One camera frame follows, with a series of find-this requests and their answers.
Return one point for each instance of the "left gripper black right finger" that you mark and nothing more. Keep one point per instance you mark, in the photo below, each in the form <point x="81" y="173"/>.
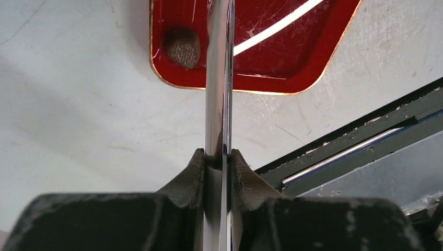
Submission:
<point x="265" y="219"/>

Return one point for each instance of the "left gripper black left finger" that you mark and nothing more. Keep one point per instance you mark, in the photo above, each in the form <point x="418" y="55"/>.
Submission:
<point x="168" y="219"/>

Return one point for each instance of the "silver metal tongs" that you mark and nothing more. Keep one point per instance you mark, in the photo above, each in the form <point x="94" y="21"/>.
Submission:
<point x="218" y="89"/>

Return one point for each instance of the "dark square chocolate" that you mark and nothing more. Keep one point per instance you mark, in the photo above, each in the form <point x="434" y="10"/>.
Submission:
<point x="182" y="47"/>

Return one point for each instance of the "red plastic tray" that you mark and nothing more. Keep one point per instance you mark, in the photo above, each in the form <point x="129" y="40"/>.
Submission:
<point x="280" y="47"/>

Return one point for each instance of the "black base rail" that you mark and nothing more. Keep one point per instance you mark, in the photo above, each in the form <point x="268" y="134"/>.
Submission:
<point x="405" y="111"/>

